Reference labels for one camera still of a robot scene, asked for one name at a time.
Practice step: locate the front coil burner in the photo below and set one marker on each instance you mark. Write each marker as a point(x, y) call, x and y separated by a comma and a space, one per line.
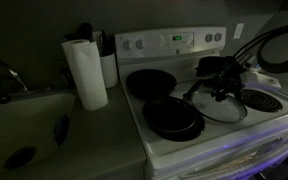
point(260, 101)

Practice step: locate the black cooking pot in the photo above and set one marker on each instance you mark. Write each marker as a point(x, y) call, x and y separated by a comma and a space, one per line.
point(210, 67)

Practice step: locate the white wall outlet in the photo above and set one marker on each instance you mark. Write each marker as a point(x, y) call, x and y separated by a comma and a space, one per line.
point(238, 30)

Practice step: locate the white paper towel roll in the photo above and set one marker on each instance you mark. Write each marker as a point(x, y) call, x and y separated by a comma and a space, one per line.
point(84, 62)

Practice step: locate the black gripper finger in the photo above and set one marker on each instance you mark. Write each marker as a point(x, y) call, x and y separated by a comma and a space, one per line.
point(219, 91)
point(238, 96)

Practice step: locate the white utensil crock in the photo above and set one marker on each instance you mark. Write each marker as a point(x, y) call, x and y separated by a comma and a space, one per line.
point(109, 70)

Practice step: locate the blue sponge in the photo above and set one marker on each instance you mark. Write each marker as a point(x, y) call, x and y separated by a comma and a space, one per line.
point(60, 130)

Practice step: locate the back left black burner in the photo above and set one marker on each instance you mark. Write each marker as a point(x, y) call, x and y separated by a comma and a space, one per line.
point(150, 83)

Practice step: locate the glass pot lid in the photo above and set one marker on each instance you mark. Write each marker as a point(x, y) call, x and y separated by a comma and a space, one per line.
point(229, 110)

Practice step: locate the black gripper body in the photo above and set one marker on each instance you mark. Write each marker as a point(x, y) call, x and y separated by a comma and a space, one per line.
point(228, 80)

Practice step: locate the white electric stove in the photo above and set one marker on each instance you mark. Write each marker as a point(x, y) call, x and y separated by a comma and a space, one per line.
point(221, 151)

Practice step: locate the chrome faucet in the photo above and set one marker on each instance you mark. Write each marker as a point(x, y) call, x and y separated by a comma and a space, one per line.
point(11, 82)

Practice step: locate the white kitchen sink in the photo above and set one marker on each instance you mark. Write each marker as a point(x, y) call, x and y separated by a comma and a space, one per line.
point(26, 128)

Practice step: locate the black frying pan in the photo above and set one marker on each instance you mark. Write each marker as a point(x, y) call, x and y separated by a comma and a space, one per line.
point(173, 115)

